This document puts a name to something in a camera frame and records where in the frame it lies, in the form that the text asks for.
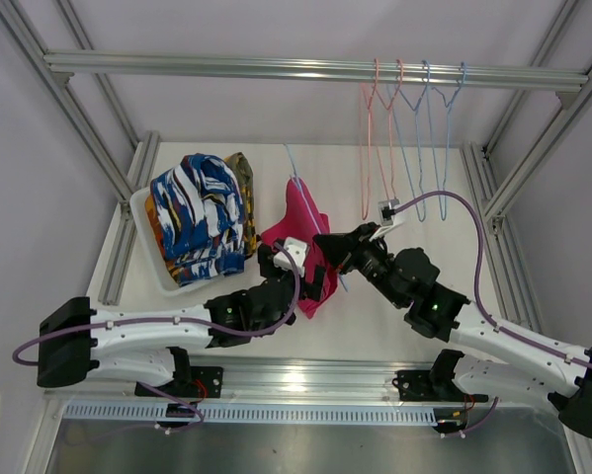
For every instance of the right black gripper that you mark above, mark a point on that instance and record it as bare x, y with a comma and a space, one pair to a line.
339, 246

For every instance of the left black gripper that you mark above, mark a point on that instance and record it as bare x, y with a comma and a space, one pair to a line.
311, 290

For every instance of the pink trousers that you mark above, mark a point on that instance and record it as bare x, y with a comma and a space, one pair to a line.
296, 223

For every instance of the blue white patterned trousers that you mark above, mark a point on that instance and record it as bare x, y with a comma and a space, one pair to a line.
205, 173

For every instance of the yellow grey camouflage trousers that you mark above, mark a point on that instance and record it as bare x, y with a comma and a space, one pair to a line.
240, 167

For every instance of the pink hanger of orange trousers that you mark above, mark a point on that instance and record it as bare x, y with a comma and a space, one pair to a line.
388, 105

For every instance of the orange camouflage trousers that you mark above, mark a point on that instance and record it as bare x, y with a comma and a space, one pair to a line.
154, 223

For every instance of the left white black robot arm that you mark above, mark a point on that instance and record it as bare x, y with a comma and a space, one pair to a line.
78, 342

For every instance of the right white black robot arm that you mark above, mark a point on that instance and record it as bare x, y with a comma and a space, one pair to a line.
525, 367

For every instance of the white plastic basket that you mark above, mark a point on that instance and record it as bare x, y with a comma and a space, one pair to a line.
202, 236

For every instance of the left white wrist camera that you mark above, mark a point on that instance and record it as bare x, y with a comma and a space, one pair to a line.
291, 254

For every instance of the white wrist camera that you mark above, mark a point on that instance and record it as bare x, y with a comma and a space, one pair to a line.
390, 219
291, 254

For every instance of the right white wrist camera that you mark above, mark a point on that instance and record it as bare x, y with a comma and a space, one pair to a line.
390, 219

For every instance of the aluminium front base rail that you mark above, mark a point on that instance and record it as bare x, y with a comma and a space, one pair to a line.
291, 381

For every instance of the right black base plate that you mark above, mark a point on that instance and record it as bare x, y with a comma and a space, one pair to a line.
416, 385

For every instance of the aluminium frame right posts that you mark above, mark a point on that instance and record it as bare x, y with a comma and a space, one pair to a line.
532, 180

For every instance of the aluminium frame posts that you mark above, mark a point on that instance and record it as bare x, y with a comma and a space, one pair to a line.
28, 41
532, 180

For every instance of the aluminium frame left posts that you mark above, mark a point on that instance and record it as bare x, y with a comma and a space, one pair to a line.
28, 41

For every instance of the white slotted cable duct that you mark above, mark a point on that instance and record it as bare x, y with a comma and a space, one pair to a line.
253, 414

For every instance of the aluminium hanging rail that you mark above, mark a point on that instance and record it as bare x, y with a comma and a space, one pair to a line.
150, 64

